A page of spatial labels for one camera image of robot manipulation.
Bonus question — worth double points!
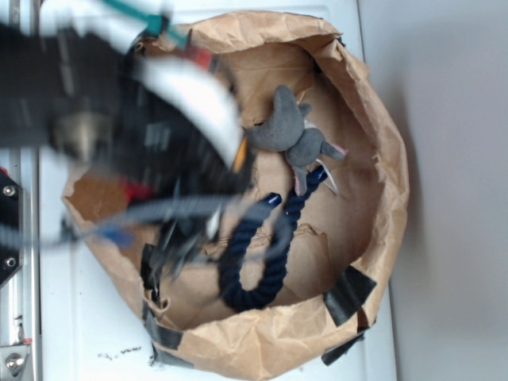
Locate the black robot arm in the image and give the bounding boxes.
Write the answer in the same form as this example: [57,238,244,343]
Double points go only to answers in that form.
[1,25,253,195]

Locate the black metal bracket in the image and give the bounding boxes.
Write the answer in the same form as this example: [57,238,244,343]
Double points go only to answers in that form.
[1,170,21,287]

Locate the grey plush mouse toy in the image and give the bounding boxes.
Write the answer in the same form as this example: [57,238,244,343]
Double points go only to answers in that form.
[246,85,347,196]

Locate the brown paper bag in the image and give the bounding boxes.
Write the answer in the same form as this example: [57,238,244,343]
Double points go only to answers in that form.
[87,11,410,380]

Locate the grey braided cable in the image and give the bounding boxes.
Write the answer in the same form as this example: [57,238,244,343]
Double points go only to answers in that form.
[0,194,294,263]

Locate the silver corner bracket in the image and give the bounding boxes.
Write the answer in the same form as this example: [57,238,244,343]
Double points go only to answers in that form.
[1,344,31,380]

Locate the dark blue rope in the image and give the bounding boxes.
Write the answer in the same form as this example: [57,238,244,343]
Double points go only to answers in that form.
[217,166,329,314]

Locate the aluminium frame rail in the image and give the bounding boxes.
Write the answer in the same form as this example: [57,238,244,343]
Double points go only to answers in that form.
[0,0,42,381]

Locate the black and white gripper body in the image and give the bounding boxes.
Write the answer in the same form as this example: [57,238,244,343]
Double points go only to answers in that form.
[114,54,254,195]

